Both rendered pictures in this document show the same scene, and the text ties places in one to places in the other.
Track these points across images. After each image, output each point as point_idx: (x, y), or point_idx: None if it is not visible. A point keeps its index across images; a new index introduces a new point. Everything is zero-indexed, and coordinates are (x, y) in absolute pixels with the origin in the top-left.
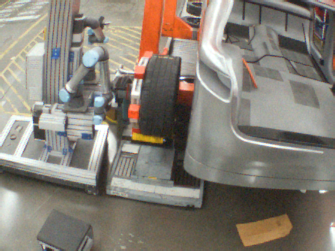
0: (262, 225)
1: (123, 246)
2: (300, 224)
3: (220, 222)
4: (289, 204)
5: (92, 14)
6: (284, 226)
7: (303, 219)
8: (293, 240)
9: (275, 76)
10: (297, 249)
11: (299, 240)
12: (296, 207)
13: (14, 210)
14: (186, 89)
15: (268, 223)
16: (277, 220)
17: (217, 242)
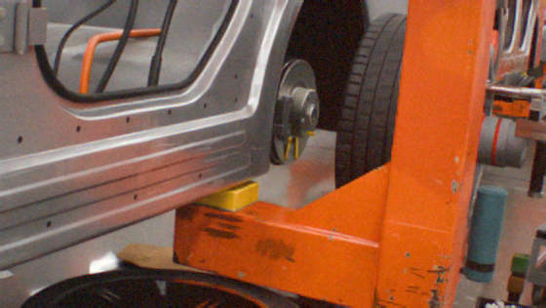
0: (183, 266)
1: (470, 298)
2: (100, 247)
3: None
4: (78, 272)
5: None
6: (141, 250)
7: (81, 249)
8: (145, 240)
9: (61, 30)
10: (155, 232)
11: (134, 237)
12: (68, 263)
13: None
14: (280, 207)
15: (167, 264)
16: (142, 261)
17: None
